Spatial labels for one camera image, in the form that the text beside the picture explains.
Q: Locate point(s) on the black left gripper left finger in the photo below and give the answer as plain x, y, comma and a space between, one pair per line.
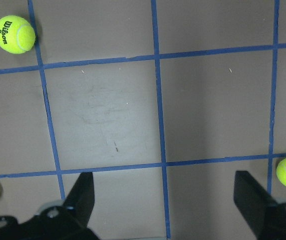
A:
80, 200

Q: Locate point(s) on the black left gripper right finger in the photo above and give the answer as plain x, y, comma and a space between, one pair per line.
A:
253, 202

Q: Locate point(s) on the Wilson 3 tennis ball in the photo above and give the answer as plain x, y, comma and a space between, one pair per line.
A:
17, 36

